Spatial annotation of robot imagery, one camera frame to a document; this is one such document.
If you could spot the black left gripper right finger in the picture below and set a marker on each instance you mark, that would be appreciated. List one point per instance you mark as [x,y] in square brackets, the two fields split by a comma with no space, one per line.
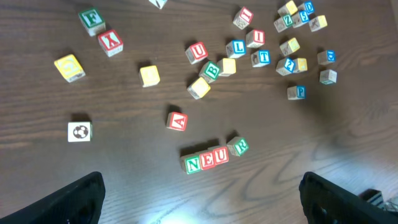
[326,202]

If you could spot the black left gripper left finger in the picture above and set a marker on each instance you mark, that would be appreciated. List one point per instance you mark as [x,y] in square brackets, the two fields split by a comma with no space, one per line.
[79,202]

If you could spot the green R wooden block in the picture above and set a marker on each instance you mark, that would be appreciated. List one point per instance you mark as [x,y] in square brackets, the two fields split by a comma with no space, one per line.
[238,146]

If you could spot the red u block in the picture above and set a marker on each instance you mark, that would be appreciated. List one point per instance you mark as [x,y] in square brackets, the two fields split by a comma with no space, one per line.
[196,52]
[220,153]

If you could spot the green N wooden block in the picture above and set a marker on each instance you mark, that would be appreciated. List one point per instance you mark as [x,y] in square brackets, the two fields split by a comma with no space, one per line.
[190,163]

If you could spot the red E wooden block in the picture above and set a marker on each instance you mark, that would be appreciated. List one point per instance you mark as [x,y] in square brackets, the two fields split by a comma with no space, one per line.
[207,160]

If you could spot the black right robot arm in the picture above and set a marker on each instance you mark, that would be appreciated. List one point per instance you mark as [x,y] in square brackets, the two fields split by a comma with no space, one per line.
[375,197]

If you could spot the soccer ball O wooden block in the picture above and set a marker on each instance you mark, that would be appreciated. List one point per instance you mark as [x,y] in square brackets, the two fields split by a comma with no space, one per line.
[79,131]

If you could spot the blue P wooden block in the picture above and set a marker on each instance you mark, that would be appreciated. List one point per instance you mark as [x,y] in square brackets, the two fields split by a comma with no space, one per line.
[296,93]

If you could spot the red A wooden block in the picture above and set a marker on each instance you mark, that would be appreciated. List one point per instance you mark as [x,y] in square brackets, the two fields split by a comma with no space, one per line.
[177,121]

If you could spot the green white Z block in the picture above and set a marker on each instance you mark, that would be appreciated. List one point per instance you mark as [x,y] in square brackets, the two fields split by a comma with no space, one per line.
[328,77]

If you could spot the yellow G wooden block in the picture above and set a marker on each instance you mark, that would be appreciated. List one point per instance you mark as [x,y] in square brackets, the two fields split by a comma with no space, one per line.
[70,68]

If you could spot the yellow hammer wooden block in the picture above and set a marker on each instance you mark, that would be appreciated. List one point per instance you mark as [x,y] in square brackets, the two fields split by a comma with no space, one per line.
[300,65]

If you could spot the blue 2 wooden block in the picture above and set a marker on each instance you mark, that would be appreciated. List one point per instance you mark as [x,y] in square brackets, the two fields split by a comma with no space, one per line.
[285,66]

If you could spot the yellow O wooden block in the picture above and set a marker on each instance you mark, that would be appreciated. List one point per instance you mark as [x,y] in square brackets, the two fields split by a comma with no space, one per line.
[149,76]

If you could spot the blue D block right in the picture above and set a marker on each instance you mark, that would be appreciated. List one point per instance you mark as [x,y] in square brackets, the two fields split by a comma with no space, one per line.
[326,57]

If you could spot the blue d block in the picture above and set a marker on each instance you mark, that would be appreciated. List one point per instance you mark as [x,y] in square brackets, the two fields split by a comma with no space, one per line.
[306,6]
[326,57]

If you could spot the blue T wooden block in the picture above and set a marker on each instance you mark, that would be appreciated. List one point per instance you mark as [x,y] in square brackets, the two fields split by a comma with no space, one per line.
[260,58]

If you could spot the red X wooden block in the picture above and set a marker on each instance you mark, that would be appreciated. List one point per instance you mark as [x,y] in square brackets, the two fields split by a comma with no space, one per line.
[110,42]

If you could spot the yellow acorn wooden block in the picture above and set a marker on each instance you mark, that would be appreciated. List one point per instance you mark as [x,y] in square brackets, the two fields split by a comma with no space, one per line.
[199,88]

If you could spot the yellow block beside B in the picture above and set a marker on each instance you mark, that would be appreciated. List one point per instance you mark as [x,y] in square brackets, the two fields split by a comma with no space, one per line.
[227,67]

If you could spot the green B wooden block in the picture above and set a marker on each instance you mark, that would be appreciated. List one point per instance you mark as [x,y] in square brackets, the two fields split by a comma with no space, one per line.
[210,72]

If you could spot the blue L wooden block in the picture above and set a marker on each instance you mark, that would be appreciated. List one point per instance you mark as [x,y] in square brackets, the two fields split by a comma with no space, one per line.
[236,49]

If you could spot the red I block lower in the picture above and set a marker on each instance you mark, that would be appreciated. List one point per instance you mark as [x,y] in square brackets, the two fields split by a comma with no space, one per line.
[255,39]

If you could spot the red i block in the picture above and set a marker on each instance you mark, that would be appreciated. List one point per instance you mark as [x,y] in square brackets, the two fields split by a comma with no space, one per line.
[243,18]
[255,39]

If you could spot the green F wooden block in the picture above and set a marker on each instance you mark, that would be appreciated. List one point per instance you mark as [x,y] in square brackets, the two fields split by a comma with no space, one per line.
[92,21]

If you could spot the yellow 8 wooden block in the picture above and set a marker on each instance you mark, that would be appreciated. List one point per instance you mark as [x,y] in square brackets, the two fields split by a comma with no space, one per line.
[317,23]

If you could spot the green Z wooden block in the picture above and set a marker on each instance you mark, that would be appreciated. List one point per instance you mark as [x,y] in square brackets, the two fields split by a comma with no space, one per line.
[283,23]

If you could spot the blue 5 wooden block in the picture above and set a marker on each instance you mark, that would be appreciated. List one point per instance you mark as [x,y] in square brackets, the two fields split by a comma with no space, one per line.
[300,18]

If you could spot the blue D block upper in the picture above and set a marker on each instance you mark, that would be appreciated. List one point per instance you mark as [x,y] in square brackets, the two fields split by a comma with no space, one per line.
[306,6]

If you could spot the yellow block behind Z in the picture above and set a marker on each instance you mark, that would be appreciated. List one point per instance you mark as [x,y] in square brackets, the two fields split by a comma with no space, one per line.
[288,8]

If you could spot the red I block upper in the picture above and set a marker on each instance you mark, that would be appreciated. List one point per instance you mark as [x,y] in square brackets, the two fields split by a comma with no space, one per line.
[243,18]

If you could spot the blue X wooden block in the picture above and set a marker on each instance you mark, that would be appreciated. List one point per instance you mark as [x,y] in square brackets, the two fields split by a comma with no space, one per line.
[158,3]

